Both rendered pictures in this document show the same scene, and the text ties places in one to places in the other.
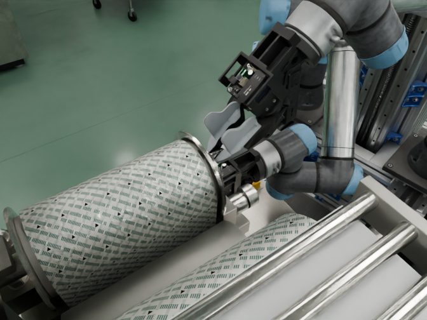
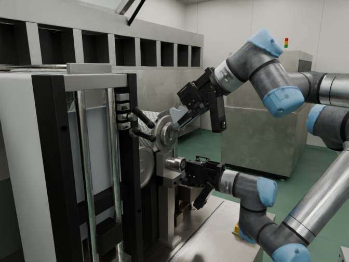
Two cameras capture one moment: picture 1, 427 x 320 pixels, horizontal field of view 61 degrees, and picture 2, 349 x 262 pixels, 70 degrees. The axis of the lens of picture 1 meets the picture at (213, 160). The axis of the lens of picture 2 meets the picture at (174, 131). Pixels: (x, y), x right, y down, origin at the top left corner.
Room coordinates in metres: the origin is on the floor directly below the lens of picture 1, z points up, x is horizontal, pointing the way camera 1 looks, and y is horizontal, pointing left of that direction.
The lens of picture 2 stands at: (0.11, -0.68, 1.45)
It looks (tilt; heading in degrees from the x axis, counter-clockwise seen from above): 14 degrees down; 68
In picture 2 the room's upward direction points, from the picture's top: straight up
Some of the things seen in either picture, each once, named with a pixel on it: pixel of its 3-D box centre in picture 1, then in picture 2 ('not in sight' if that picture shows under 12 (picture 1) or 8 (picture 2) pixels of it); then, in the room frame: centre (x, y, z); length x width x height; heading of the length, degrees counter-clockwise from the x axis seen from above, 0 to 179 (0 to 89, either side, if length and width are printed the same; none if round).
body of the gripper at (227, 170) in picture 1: (230, 174); (205, 174); (0.48, -0.04, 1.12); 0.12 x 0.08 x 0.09; 124
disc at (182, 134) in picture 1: (197, 174); (165, 133); (0.37, 0.02, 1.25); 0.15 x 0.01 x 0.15; 34
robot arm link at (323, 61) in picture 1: (309, 60); not in sight; (1.12, -0.33, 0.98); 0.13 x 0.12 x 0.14; 86
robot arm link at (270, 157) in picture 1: (262, 161); (228, 182); (0.53, -0.10, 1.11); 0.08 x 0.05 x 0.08; 34
